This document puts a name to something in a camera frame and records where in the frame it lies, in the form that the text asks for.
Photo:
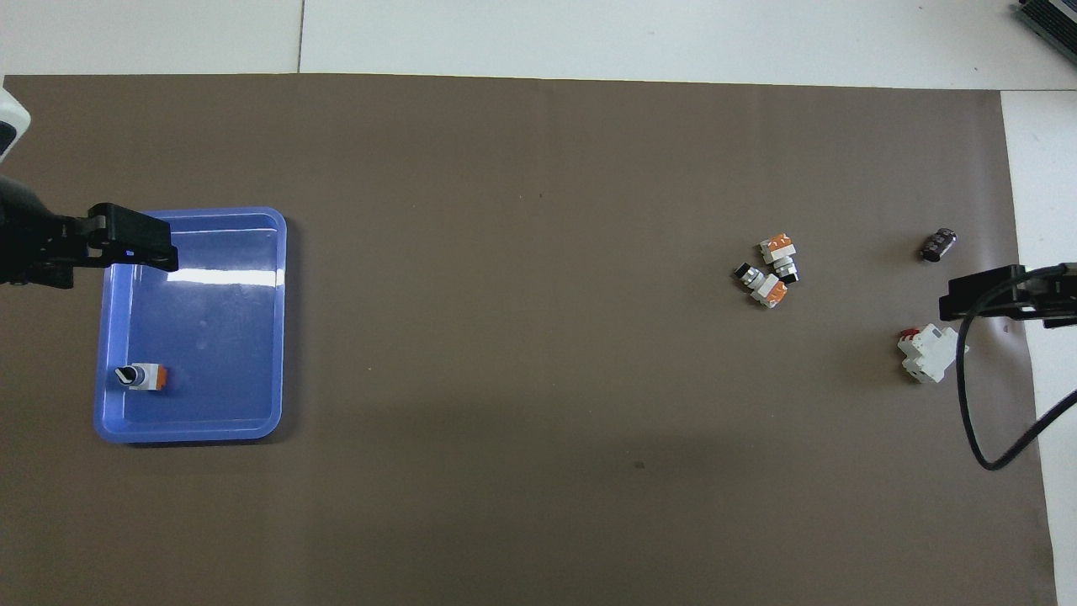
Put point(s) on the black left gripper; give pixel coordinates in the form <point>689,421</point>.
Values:
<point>34,248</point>

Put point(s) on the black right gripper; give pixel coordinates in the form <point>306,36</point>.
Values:
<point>1056,295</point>

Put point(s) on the selector switch green orange block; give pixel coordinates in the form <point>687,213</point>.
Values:
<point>145,377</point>

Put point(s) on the white circuit breaker red lever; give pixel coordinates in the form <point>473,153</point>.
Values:
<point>930,355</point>

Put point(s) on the blue plastic tray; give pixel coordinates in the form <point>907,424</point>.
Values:
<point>210,337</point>

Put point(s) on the black electronic box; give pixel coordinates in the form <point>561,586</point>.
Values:
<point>1052,17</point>

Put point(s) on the brown table mat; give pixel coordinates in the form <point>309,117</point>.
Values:
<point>538,252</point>

